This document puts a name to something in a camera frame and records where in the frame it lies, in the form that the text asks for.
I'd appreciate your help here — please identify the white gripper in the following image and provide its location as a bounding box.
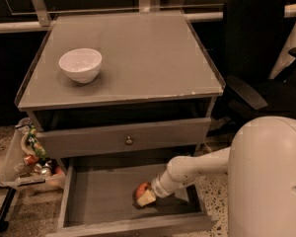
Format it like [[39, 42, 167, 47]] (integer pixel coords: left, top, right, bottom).
[[135, 175, 174, 206]]

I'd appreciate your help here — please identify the red apple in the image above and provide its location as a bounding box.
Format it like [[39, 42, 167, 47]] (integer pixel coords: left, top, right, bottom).
[[133, 182, 151, 200]]

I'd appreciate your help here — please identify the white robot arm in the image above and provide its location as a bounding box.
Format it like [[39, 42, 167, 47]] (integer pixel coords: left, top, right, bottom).
[[134, 117, 296, 237]]

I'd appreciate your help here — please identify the open grey middle drawer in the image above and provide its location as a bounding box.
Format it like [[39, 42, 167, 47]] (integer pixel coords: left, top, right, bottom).
[[46, 155, 219, 237]]

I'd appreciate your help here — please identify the round metal drawer knob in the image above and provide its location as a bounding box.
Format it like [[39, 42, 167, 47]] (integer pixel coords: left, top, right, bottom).
[[125, 136, 133, 145]]

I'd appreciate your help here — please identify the closed grey top drawer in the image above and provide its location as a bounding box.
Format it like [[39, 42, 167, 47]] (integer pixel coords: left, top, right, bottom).
[[37, 118, 210, 159]]

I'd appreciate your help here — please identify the grey drawer cabinet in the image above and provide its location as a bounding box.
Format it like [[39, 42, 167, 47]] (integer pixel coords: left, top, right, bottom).
[[14, 10, 226, 237]]

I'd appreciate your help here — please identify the white ceramic bowl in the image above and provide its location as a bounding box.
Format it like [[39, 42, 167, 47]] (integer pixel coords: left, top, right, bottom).
[[58, 48, 103, 84]]

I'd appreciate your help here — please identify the black cart leg with wheel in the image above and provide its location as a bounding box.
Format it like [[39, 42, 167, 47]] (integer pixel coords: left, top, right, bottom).
[[0, 188, 16, 233]]

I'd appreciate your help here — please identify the black office chair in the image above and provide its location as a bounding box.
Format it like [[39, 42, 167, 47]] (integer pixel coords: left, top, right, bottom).
[[210, 0, 296, 133]]

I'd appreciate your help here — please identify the metal railing with glass panel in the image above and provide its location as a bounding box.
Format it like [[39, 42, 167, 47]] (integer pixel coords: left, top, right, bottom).
[[0, 0, 296, 35]]

